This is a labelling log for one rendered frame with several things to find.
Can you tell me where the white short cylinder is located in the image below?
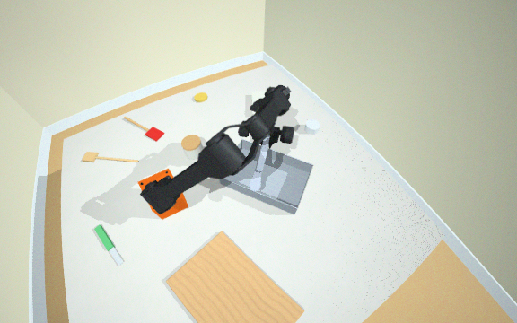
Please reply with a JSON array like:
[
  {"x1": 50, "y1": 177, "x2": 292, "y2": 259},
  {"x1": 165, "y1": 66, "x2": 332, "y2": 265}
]
[{"x1": 304, "y1": 119, "x2": 320, "y2": 135}]

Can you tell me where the grey cylinder with orange lid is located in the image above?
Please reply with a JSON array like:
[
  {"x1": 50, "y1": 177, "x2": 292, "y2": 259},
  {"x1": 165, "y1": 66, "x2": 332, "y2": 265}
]
[{"x1": 181, "y1": 135, "x2": 203, "y2": 160}]

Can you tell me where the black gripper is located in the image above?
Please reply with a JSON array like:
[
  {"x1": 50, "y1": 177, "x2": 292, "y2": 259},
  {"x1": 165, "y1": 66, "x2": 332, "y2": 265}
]
[{"x1": 238, "y1": 122, "x2": 294, "y2": 149}]

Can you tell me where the white flat square block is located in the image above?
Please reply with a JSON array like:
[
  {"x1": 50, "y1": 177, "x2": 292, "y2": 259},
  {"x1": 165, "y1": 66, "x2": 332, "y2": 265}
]
[{"x1": 252, "y1": 91, "x2": 266, "y2": 116}]

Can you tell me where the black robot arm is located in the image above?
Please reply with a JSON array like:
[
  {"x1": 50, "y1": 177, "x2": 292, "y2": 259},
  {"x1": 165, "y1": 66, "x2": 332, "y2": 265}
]
[{"x1": 139, "y1": 85, "x2": 291, "y2": 215}]

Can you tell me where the red spatula with wooden handle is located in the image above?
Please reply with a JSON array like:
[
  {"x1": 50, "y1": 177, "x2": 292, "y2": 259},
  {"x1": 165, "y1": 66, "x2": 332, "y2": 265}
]
[{"x1": 125, "y1": 117, "x2": 165, "y2": 141}]

